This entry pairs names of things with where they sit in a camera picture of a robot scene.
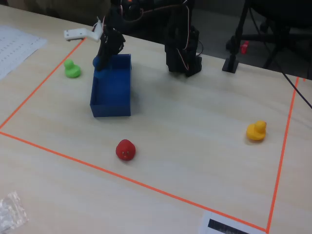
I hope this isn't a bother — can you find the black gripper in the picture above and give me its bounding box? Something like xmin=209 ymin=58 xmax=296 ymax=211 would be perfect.
xmin=97 ymin=16 xmax=126 ymax=72

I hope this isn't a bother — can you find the green rubber duck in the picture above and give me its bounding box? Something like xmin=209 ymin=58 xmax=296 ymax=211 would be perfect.
xmin=63 ymin=59 xmax=82 ymax=79

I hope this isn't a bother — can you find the blue rectangular plastic box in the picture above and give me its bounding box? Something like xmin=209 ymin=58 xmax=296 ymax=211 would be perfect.
xmin=89 ymin=53 xmax=133 ymax=118

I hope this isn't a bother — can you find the red rubber duck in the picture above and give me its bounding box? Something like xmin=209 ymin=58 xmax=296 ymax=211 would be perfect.
xmin=115 ymin=139 xmax=137 ymax=161

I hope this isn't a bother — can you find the yellow rubber duck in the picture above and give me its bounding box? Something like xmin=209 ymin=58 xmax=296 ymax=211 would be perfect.
xmin=246 ymin=120 xmax=267 ymax=142

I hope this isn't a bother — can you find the white printed paper sheet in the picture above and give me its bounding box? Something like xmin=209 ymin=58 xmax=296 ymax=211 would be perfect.
xmin=0 ymin=24 xmax=48 ymax=80

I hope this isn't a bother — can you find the black table clamp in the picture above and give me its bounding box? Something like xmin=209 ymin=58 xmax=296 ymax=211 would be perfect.
xmin=222 ymin=54 xmax=240 ymax=73

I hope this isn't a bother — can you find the orange tape boundary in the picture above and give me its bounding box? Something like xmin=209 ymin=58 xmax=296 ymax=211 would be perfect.
xmin=0 ymin=38 xmax=300 ymax=234

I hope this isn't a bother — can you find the black tripod stand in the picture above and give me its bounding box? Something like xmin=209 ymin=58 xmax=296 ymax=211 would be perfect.
xmin=226 ymin=0 xmax=312 ymax=70

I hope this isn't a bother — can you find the clear plastic bag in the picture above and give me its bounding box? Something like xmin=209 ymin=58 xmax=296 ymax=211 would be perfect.
xmin=0 ymin=191 xmax=30 ymax=234

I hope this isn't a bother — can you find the white paper with black bar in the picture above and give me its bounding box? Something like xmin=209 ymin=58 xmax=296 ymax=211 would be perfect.
xmin=198 ymin=211 xmax=267 ymax=234

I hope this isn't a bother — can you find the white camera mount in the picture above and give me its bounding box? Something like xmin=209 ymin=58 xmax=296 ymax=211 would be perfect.
xmin=63 ymin=16 xmax=103 ymax=43

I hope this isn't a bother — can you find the red clamp handle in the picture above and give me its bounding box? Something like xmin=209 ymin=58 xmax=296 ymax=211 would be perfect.
xmin=240 ymin=40 xmax=250 ymax=55

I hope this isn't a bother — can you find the thick black cable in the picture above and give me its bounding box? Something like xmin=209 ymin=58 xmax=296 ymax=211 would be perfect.
xmin=273 ymin=52 xmax=312 ymax=109

